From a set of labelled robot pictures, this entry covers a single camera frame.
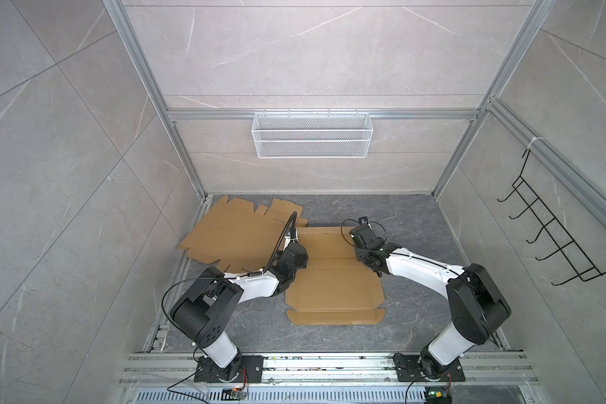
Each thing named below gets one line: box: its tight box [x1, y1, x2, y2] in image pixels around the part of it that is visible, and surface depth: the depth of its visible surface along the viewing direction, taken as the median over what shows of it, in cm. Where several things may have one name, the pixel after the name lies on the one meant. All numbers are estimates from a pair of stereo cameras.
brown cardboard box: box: [284, 226, 386, 326], surface depth 88 cm
